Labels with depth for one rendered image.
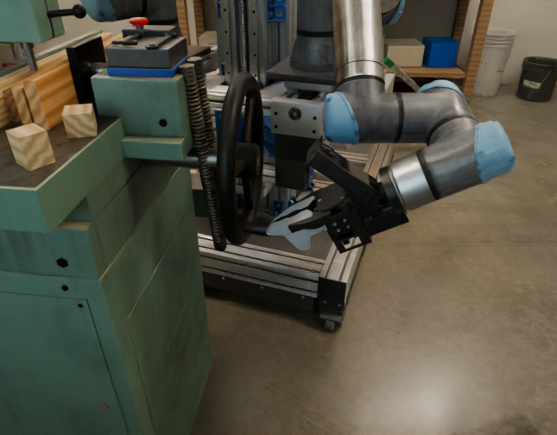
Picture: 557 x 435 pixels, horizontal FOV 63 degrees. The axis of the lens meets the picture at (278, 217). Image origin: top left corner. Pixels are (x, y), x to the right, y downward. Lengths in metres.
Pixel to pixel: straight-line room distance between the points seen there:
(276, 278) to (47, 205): 1.00
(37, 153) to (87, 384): 0.46
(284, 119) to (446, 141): 0.62
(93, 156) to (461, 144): 0.49
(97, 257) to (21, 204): 0.15
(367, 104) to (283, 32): 0.84
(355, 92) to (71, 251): 0.46
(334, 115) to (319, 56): 0.61
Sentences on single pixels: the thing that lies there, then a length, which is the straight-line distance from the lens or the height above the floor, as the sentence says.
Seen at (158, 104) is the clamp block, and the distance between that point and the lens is 0.72.
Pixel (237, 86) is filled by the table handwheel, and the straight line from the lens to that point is 0.69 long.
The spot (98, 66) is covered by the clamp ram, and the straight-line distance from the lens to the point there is 0.81.
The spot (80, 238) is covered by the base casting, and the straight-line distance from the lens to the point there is 0.68.
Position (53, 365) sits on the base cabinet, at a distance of 0.92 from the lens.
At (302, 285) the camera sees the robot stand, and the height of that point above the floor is 0.18.
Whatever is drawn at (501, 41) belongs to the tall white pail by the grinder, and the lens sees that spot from 3.97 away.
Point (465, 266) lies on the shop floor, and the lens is 1.97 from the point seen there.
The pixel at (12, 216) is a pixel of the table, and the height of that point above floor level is 0.86.
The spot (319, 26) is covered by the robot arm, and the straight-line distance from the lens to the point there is 1.26.
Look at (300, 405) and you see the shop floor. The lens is 1.40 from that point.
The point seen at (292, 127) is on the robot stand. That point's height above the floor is 0.71.
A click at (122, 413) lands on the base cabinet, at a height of 0.38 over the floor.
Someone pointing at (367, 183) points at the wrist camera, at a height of 0.84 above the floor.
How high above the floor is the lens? 1.15
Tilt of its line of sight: 33 degrees down
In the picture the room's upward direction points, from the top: straight up
